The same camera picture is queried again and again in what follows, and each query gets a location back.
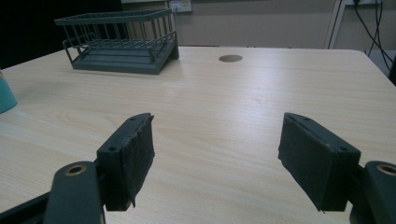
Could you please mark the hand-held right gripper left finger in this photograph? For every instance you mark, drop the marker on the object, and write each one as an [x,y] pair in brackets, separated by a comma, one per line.
[127,161]

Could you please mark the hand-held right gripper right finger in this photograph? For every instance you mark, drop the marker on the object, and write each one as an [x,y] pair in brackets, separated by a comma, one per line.
[314,157]

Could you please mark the white metal stand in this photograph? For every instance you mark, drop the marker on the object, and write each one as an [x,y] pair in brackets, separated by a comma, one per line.
[333,23]

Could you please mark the teal cup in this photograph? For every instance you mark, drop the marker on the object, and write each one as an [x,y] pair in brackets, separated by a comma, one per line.
[5,95]

